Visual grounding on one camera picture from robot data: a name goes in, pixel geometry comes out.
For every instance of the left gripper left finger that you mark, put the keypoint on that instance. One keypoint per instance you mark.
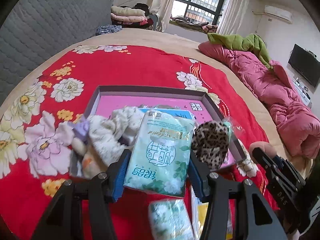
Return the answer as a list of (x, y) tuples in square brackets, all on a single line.
[(62, 218)]

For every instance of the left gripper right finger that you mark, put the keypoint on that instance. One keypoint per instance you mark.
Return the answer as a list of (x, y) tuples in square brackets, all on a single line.
[(254, 218)]

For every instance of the pink squishy ball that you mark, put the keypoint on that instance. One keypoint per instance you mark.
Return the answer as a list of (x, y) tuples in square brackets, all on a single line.
[(266, 147)]

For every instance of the white yellow wipes packet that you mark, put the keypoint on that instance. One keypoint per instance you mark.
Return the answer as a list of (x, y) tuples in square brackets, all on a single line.
[(198, 216)]

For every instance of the leopard print scrunchie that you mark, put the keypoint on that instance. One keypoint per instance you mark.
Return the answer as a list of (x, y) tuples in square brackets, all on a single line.
[(210, 143)]

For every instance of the green tissue pack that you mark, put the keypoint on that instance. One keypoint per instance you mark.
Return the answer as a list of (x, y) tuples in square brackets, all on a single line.
[(160, 157), (169, 219)]

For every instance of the white floral scrunchie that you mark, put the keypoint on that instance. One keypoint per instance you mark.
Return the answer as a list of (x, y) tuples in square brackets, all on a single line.
[(110, 136)]

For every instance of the green sponge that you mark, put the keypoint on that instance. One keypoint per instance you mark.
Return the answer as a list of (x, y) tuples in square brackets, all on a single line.
[(234, 128)]

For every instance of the plush toy with purple bow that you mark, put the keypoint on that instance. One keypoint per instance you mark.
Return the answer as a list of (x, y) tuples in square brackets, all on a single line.
[(85, 162)]

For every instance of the pink quilted comforter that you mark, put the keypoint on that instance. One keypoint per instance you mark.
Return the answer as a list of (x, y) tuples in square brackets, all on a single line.
[(297, 126)]

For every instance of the red floral blanket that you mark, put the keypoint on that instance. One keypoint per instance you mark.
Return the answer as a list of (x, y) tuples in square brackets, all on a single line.
[(35, 132)]

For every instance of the tv cabinet with items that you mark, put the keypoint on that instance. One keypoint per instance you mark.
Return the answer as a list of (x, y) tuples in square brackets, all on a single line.
[(303, 92)]

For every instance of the shallow grey box tray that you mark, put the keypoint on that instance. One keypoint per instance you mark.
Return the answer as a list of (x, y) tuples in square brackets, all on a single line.
[(143, 91)]

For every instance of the green blanket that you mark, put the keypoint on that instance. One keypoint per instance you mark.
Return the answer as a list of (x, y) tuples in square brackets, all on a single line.
[(252, 43)]

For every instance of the white air conditioner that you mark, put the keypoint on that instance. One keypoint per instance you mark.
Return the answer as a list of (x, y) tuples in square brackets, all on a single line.
[(277, 13)]

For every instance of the beige bed sheet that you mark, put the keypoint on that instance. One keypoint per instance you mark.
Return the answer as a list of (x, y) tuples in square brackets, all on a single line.
[(174, 44)]

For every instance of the bedding on window sill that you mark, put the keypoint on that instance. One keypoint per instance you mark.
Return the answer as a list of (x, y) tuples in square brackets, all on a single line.
[(203, 27)]

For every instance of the right white curtain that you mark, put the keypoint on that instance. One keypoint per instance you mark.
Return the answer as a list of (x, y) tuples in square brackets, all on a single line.
[(232, 17)]

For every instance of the white curtain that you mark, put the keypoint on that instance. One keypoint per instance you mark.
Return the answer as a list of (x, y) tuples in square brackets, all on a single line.
[(162, 8), (232, 17)]

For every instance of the blue patterned cloth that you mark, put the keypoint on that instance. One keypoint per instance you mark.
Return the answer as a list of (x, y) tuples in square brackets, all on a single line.
[(108, 29)]

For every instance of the grey quilted headboard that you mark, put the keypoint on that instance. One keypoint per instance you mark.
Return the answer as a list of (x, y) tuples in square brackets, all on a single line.
[(36, 30)]

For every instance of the stack of folded blankets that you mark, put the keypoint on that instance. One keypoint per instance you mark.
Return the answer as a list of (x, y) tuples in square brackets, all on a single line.
[(138, 17)]

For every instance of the left white curtain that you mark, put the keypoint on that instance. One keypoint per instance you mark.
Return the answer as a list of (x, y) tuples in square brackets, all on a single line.
[(162, 8)]

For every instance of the black wall television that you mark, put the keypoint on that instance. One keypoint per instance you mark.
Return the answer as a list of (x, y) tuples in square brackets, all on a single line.
[(305, 63)]

